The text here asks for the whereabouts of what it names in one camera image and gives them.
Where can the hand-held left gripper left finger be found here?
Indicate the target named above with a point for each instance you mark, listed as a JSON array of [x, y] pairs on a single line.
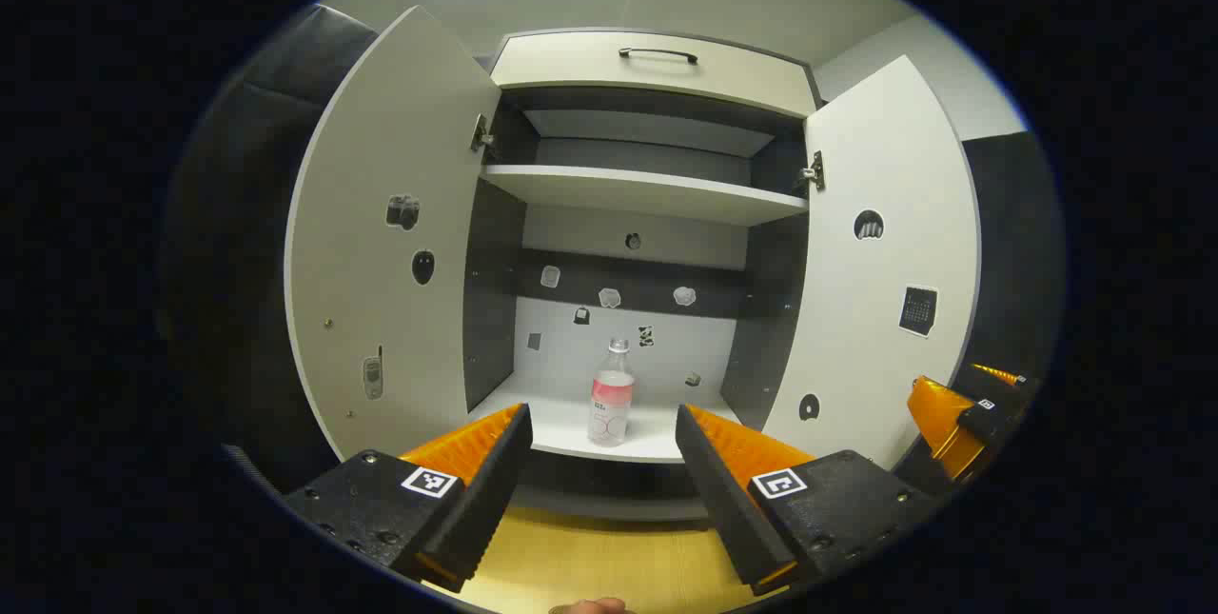
[[490, 500]]

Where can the white cabinet drawer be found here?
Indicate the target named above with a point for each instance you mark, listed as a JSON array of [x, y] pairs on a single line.
[[571, 67]]

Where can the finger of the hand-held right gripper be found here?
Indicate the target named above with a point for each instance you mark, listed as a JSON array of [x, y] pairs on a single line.
[[942, 414], [1023, 387]]

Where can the white cabinet door calendar sticker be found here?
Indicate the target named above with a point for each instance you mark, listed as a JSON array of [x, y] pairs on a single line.
[[856, 328]]

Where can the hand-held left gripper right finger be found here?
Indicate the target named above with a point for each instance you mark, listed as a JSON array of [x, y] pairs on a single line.
[[728, 509]]

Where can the metal door hinge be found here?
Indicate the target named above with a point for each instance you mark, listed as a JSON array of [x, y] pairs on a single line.
[[481, 135], [812, 171]]

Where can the clear bottle pink label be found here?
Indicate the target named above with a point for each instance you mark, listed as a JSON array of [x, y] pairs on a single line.
[[611, 405]]

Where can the grey and white cabinet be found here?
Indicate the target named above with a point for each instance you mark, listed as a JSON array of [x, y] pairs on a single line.
[[561, 362]]

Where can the white cabinet door camera sticker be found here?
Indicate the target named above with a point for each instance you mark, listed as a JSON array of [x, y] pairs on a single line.
[[381, 328]]

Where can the white cabinet shelf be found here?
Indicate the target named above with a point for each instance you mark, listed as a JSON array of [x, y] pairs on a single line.
[[557, 424], [647, 190]]

